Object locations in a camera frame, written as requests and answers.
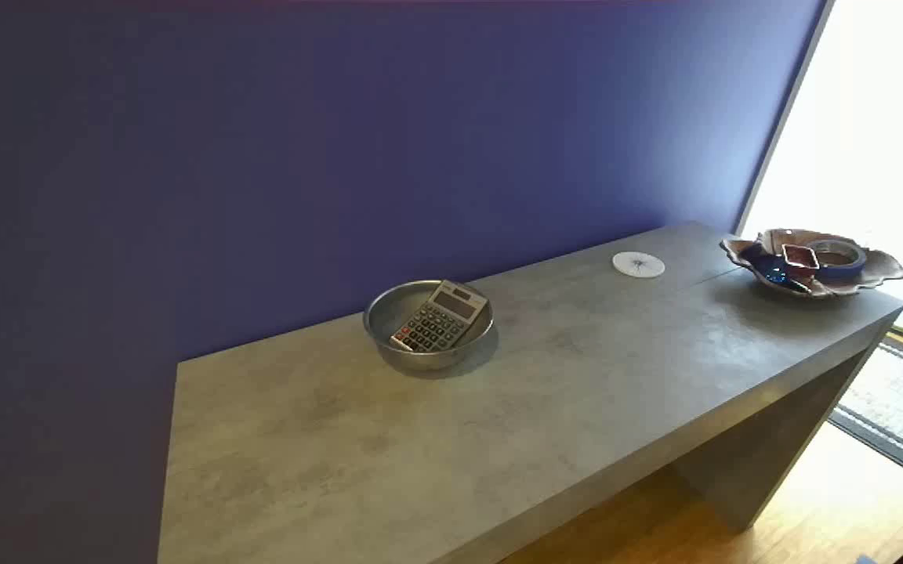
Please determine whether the round metal bowl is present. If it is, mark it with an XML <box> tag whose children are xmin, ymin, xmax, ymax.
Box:
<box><xmin>362</xmin><ymin>275</ymin><xmax>500</xmax><ymax>377</ymax></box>

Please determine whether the grey pocket calculator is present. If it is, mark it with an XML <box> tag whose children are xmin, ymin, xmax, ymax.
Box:
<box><xmin>389</xmin><ymin>279</ymin><xmax>493</xmax><ymax>358</ymax></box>

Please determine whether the wavy decorative key bowl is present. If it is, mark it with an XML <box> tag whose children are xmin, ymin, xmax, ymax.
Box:
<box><xmin>717</xmin><ymin>225</ymin><xmax>903</xmax><ymax>303</ymax></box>

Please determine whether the blue tape roll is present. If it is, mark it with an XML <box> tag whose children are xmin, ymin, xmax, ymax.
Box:
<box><xmin>806</xmin><ymin>238</ymin><xmax>876</xmax><ymax>288</ymax></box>

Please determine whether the white round table disc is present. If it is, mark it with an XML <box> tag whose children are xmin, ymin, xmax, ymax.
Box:
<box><xmin>610</xmin><ymin>247</ymin><xmax>670</xmax><ymax>283</ymax></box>

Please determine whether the grey concrete console table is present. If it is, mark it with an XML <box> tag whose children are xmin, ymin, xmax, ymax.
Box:
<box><xmin>154</xmin><ymin>219</ymin><xmax>903</xmax><ymax>564</ymax></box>

